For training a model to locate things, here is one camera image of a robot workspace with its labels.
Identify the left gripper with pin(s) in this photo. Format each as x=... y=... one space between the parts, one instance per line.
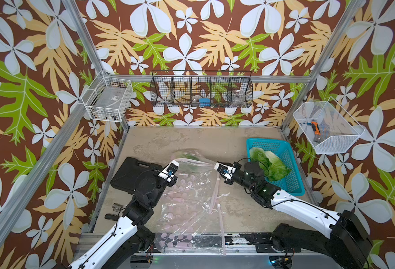
x=153 y=174

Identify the zip-top bag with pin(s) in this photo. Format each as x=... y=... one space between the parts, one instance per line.
x=194 y=193
x=190 y=227
x=204 y=178

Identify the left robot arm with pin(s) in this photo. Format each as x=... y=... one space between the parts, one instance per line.
x=129 y=233

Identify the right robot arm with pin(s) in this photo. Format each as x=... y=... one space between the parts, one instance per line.
x=340 y=236

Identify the black plastic case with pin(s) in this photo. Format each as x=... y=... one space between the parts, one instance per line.
x=126 y=178

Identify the small metal parts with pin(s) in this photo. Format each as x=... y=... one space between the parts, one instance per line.
x=117 y=207

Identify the teal plastic basket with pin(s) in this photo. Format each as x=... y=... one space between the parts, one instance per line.
x=292 y=183

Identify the black screwdriver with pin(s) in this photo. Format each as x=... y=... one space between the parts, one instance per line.
x=112 y=217

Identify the orange black tool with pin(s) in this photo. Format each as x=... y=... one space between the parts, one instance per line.
x=316 y=130

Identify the blue small box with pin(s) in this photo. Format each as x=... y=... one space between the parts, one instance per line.
x=204 y=102

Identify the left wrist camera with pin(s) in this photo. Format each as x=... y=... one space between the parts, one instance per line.
x=168 y=173

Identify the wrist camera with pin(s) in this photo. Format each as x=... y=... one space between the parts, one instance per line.
x=226 y=170
x=168 y=173

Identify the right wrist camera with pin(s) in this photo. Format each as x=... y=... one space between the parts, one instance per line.
x=226 y=170

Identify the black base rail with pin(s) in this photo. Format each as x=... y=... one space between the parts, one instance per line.
x=244 y=242

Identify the white wire basket right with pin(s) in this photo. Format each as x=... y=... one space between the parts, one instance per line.
x=339 y=129

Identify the white wire basket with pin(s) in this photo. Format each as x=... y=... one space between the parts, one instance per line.
x=107 y=97
x=339 y=129

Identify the white wire basket left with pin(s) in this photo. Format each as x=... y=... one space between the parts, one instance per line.
x=107 y=97

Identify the black wire basket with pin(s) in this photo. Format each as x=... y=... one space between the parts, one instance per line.
x=184 y=88

